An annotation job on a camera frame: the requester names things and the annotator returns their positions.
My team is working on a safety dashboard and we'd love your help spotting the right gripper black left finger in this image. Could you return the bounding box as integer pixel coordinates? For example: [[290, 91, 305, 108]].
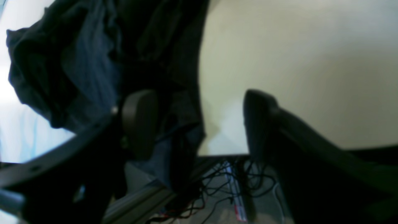
[[1, 90, 158, 224]]

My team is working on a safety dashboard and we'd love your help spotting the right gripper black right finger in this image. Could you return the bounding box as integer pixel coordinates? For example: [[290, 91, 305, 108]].
[[243, 89, 398, 224]]

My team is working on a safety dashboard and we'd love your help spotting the black T-shirt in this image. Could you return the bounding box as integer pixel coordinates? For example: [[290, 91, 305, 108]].
[[6, 0, 209, 192]]

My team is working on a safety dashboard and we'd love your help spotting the white power strip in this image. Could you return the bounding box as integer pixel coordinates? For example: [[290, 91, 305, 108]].
[[224, 161, 248, 222]]

